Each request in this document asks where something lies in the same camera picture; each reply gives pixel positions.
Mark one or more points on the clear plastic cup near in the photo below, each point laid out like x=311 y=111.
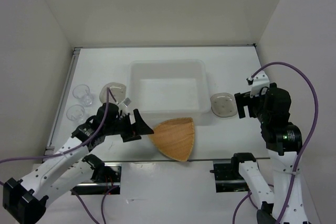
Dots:
x=75 y=113

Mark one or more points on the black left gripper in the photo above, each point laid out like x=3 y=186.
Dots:
x=139 y=128

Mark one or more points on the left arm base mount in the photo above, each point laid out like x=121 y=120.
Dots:
x=109 y=181

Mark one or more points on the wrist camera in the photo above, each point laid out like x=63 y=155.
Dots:
x=126 y=103
x=258 y=84

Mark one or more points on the clear plastic cup far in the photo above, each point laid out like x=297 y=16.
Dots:
x=83 y=95

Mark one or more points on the smoky glass plate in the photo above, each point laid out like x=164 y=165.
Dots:
x=118 y=91
x=223 y=105

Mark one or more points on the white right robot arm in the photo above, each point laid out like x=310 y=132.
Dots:
x=281 y=203

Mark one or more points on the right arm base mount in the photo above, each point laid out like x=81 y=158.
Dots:
x=226 y=178

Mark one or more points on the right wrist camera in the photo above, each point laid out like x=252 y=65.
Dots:
x=258 y=84

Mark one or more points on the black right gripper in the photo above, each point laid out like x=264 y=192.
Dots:
x=242 y=99

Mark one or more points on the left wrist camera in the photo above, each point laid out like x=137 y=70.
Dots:
x=126 y=103

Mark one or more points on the translucent plastic bin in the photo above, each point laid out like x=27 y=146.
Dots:
x=163 y=89

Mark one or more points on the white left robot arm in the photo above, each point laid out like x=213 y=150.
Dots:
x=28 y=198

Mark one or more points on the aluminium table edge rail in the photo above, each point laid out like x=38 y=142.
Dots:
x=49 y=149

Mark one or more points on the woven bamboo fan tray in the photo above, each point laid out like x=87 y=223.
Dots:
x=175 y=138

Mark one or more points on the clear plastic cup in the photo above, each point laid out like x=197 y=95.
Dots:
x=83 y=95
x=75 y=113

